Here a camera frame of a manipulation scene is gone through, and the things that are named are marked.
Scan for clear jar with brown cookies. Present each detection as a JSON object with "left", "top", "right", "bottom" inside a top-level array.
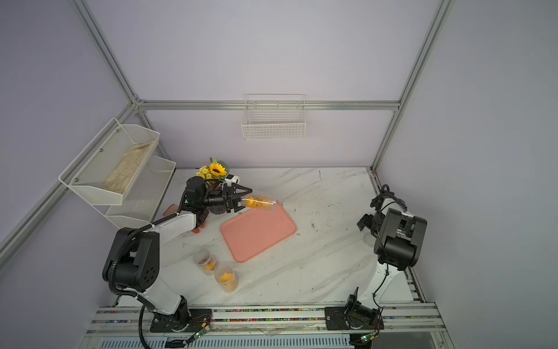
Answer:
[{"left": 193, "top": 249, "right": 218, "bottom": 275}]

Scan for orange cookies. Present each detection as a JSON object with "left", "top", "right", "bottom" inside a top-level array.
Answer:
[{"left": 244, "top": 196, "right": 266, "bottom": 208}]

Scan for clear jar with orange cookies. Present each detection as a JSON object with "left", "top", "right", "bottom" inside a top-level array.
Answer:
[{"left": 214, "top": 265, "right": 238, "bottom": 293}]

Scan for white wire wall basket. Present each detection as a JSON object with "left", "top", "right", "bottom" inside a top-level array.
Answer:
[{"left": 241, "top": 94, "right": 307, "bottom": 141}]

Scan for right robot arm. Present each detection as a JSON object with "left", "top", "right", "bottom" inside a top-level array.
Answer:
[{"left": 357, "top": 208, "right": 427, "bottom": 307}]

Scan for yellow sunflower bouquet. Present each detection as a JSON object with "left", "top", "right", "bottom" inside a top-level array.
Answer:
[{"left": 196, "top": 157, "right": 230, "bottom": 180}]

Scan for clear plastic cookie jar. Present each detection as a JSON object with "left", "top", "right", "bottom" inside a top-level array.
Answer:
[{"left": 241, "top": 196, "right": 277, "bottom": 211}]

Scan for black corrugated cable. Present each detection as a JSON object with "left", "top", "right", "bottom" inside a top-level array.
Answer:
[{"left": 369, "top": 184, "right": 408, "bottom": 215}]

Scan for beige cloth in basket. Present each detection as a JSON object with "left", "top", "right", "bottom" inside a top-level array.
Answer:
[{"left": 102, "top": 141, "right": 153, "bottom": 194}]

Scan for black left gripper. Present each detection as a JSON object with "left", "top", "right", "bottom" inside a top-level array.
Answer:
[{"left": 201, "top": 183, "right": 254, "bottom": 214}]

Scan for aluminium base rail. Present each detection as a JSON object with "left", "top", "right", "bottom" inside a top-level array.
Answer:
[{"left": 80, "top": 303, "right": 455, "bottom": 348}]

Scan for pink plastic tray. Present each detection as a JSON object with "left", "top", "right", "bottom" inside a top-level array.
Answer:
[{"left": 219, "top": 204, "right": 297, "bottom": 263}]

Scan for aluminium frame profile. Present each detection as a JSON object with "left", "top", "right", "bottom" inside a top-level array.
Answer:
[{"left": 1, "top": 1, "right": 454, "bottom": 274}]

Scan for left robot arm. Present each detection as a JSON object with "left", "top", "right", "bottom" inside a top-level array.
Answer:
[{"left": 103, "top": 174, "right": 253, "bottom": 316}]

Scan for clear plastic jar lid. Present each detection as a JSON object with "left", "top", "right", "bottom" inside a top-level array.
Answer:
[{"left": 363, "top": 233, "right": 376, "bottom": 248}]

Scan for white mesh wall basket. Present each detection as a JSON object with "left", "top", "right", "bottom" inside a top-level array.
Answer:
[{"left": 59, "top": 119, "right": 176, "bottom": 228}]

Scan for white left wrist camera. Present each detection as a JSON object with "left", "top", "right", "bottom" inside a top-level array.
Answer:
[{"left": 224, "top": 174, "right": 240, "bottom": 186}]

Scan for red rubber glove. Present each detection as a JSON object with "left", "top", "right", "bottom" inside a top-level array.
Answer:
[{"left": 163, "top": 202, "right": 209, "bottom": 235}]

